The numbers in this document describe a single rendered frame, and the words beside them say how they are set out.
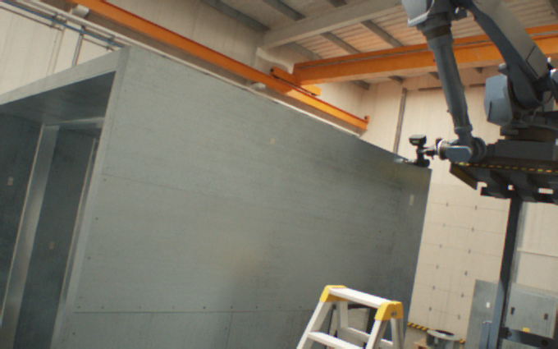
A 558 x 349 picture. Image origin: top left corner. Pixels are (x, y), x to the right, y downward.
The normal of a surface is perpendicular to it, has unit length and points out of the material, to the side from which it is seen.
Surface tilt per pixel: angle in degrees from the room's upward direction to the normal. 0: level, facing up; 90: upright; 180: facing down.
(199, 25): 90
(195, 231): 90
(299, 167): 90
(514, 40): 90
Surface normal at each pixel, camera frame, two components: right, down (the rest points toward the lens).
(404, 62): -0.70, -0.19
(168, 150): 0.69, 0.06
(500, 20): 0.39, -0.01
